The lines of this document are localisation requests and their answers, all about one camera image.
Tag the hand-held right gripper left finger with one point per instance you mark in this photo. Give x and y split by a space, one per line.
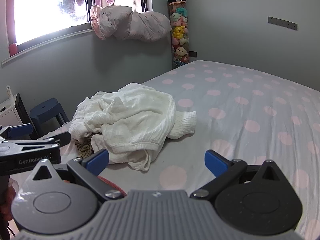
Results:
98 161

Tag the red curtain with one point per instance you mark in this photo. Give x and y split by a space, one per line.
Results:
12 48

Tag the dark wall socket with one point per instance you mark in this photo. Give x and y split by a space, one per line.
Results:
193 54

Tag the white cabinet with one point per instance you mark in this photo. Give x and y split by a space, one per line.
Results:
7 115

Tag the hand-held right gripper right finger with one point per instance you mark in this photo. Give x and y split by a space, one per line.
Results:
214 162

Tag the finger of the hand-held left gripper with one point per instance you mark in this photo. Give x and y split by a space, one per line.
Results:
60 137
22 130

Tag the person's left hand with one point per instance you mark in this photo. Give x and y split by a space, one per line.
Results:
8 200

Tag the clear tube of plush toys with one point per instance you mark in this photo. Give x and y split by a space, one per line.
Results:
180 32

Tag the small white wall fixture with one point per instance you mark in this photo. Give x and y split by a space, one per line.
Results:
9 91

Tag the window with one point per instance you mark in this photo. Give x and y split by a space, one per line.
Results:
37 5

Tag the brown striped garment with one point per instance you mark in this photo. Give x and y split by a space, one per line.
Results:
86 150

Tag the blue stool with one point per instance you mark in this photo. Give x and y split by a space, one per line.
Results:
45 110

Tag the white crinkled garment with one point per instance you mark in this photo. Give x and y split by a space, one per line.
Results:
137 115

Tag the grey wall plate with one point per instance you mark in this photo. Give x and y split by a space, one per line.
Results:
282 23

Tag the pink pillow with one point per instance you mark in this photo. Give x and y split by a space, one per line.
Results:
130 25

